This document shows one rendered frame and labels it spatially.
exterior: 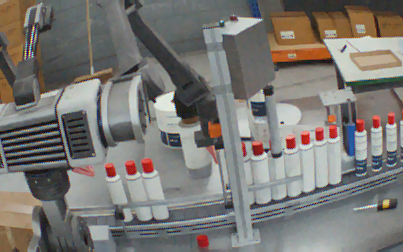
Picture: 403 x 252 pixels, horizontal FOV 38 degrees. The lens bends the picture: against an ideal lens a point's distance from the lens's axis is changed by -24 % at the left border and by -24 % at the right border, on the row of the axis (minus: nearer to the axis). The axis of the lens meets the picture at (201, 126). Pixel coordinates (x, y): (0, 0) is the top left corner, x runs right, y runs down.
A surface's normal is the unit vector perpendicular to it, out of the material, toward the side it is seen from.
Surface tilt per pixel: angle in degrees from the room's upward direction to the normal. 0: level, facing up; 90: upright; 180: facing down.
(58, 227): 90
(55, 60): 90
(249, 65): 90
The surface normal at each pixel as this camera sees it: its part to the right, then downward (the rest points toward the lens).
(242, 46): 0.82, 0.09
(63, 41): -0.02, 0.40
